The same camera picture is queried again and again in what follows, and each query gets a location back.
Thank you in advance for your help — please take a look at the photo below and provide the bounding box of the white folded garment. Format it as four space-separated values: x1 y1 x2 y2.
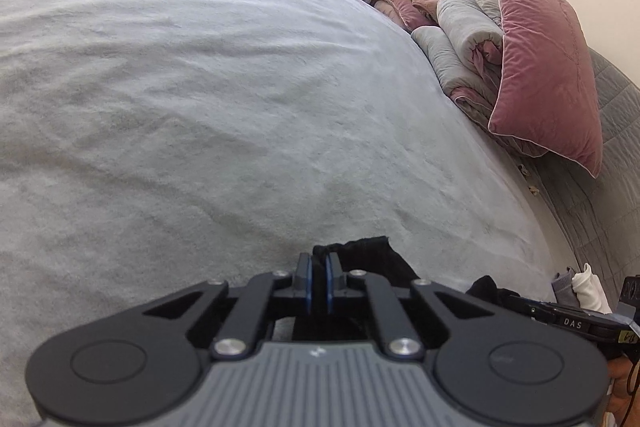
571 262 614 314

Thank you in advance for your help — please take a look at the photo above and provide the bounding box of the person's right hand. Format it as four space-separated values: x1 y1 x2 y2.
606 358 640 427

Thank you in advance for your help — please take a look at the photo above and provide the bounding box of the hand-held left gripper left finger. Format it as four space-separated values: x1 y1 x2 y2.
127 252 316 361

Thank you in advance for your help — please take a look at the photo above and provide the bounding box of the small pink pillow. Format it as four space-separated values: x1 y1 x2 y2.
374 0 427 31

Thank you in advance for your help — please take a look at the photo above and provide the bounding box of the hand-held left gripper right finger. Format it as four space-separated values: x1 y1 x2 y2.
325 252 497 361

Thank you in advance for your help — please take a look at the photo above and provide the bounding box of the grey bedsheet bed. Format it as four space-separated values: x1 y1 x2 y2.
0 0 562 415

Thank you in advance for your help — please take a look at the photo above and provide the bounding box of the grey quilted headboard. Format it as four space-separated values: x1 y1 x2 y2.
520 46 640 303

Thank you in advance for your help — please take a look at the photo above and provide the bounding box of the large pink velvet pillow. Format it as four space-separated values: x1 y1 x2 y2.
486 0 604 178

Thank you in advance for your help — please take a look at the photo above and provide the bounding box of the grey folded garment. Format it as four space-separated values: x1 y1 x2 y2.
550 271 577 306

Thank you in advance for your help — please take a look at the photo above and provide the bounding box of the folded grey pink quilt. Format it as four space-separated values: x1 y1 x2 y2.
411 0 552 158

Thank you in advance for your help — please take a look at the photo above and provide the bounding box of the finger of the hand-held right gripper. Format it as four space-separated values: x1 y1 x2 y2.
501 294 557 321

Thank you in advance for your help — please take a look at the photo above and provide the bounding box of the black garment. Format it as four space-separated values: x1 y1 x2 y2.
292 235 522 343

